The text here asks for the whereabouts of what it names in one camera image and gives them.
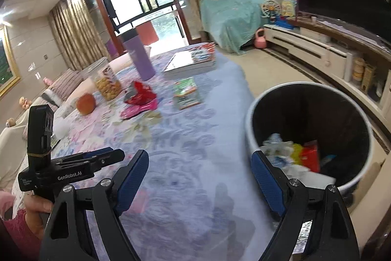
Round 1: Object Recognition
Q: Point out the red orange snack wrapper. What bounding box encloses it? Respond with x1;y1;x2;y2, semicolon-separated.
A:
300;140;320;173

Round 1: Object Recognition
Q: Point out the blue clear plastic bag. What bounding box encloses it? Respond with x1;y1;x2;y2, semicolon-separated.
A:
260;133;294;169

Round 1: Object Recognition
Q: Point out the pink jelly pouch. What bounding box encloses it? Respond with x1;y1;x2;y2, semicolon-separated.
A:
120;99;158;120

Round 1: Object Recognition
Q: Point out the white black trash bin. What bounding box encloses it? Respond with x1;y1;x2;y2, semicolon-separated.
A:
245;81;374;195

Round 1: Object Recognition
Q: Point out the person's left hand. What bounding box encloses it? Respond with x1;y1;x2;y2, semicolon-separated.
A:
24;195;53;240

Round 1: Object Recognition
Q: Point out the beige sofa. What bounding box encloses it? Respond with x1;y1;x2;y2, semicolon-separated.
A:
0;50;135;192

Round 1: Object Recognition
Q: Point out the orange red apple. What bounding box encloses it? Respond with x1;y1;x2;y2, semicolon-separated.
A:
76;93;96;116

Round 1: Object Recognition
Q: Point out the clear jar of snacks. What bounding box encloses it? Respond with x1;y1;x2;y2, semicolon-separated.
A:
87;57;123;101

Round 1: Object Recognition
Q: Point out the floral tablecloth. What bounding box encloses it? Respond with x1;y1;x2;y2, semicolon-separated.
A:
52;54;276;260

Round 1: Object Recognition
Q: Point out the red silver snack bag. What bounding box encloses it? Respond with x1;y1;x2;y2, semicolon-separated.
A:
124;81;157;105

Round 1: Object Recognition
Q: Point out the beige patterned curtain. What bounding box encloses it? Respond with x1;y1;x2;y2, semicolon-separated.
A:
48;0;109;71

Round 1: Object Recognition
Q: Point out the purple thermos bottle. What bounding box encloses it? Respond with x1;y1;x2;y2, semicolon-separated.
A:
120;28;156;81

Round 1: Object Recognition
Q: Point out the green small carton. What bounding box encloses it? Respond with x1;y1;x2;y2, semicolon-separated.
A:
173;77;201;110

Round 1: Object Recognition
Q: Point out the white tv cabinet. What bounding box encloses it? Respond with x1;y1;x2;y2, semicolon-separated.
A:
263;23;391;115

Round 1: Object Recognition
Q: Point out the stack of books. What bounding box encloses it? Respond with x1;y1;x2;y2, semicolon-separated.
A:
162;42;216;78

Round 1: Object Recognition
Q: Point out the pink kettlebell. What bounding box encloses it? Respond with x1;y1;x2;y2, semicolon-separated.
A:
254;28;267;49

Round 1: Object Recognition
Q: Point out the toy ferris wheel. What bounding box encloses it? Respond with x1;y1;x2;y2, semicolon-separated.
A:
261;0;281;24

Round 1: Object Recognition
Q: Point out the teal covered armchair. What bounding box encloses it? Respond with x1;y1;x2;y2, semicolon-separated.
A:
199;0;266;55

